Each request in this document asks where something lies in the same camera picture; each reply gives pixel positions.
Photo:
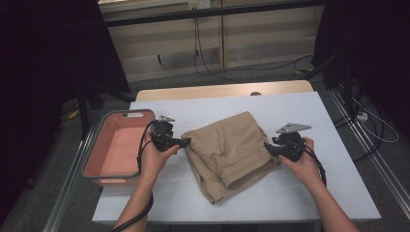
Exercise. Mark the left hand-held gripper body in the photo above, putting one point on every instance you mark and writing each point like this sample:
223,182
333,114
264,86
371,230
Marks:
164,135

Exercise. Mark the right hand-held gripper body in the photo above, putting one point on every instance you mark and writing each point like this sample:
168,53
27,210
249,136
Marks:
290,146

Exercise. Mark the pink basket with grey rim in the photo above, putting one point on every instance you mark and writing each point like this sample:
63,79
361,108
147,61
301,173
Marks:
122,151

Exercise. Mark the person's right hand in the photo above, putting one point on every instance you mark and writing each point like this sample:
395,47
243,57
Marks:
306,170

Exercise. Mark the person's left hand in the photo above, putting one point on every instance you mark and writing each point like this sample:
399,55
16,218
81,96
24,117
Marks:
154,164

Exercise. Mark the white power strip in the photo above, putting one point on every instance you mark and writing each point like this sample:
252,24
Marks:
362,116

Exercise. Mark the black metal stand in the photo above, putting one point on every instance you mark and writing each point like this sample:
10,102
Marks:
347,83

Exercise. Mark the black tripod stand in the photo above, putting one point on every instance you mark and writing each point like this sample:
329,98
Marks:
83,109

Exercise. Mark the black horizontal bar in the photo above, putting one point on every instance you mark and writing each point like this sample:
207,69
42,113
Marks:
161,17

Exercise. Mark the black curtain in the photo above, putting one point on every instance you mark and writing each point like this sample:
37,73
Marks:
48,64
380,48

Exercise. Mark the small black wall fitting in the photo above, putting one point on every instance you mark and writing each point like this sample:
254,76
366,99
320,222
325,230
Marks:
159,59

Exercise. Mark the aluminium floor rail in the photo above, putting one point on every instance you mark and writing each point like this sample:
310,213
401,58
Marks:
380,161
69,183

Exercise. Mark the white wall socket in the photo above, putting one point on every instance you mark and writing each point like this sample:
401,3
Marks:
199,4

